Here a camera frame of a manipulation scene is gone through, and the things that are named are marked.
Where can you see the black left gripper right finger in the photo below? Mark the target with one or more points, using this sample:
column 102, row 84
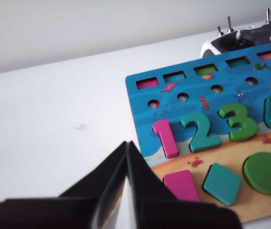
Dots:
column 163, row 210

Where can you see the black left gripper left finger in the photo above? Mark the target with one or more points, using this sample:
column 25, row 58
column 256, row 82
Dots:
column 78, row 207

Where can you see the magenta rectangle shape piece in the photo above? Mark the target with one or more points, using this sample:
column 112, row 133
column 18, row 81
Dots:
column 180, row 184

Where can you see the teal diamond shape piece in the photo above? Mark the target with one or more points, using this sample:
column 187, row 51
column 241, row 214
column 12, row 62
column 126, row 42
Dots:
column 222, row 184

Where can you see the magenta number one piece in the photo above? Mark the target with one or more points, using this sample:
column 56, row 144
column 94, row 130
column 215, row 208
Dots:
column 167, row 138

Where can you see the teal number two piece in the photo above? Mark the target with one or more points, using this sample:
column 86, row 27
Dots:
column 203, row 140

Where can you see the green oval shape piece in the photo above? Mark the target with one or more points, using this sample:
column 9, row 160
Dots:
column 266, row 174

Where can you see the green number three piece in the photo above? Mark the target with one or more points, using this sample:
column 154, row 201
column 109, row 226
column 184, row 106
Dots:
column 243, row 128

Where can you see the colourful wooden puzzle board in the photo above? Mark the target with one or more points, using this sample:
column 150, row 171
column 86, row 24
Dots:
column 197, row 100

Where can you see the grey radio remote controller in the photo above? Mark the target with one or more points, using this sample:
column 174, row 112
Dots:
column 230, row 45

